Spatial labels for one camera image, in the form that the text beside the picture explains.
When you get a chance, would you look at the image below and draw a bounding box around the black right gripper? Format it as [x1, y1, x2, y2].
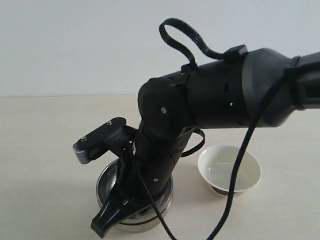
[91, 149, 173, 231]

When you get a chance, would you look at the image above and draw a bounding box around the ribbed stainless steel bowl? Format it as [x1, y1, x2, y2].
[95, 159, 174, 209]

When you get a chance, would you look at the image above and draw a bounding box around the white ceramic bowl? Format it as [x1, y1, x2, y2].
[197, 144, 262, 197]

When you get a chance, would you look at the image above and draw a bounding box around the smooth stainless steel bowl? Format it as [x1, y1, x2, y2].
[98, 197, 160, 232]

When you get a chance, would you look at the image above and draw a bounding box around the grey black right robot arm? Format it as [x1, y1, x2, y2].
[91, 48, 320, 237]

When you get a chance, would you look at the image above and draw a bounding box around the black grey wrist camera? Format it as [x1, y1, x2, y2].
[72, 117, 137, 165]

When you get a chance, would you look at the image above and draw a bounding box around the black flat ribbon cable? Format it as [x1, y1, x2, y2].
[159, 17, 248, 158]

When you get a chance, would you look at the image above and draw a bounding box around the black round camera cable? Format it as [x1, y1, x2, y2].
[124, 56, 303, 240]

